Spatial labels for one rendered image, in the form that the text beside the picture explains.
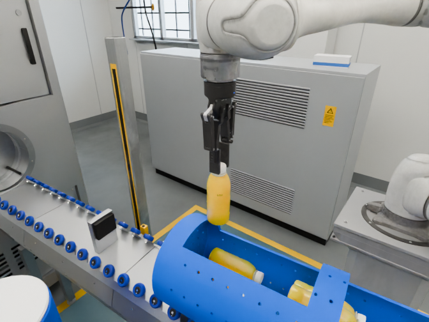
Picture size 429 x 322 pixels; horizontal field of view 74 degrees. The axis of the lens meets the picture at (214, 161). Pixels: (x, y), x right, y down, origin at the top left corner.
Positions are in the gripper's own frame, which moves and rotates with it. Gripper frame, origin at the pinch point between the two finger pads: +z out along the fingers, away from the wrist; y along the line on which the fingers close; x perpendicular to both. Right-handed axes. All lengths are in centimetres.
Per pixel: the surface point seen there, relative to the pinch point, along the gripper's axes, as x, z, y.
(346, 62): 4, -4, -165
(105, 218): -49, 37, 5
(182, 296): 0.5, 31.9, 19.4
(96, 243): -50, 46, 10
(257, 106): -55, 33, -152
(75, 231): -70, 52, 7
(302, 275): 24.7, 36.4, -7.8
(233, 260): 4.0, 36.9, -2.6
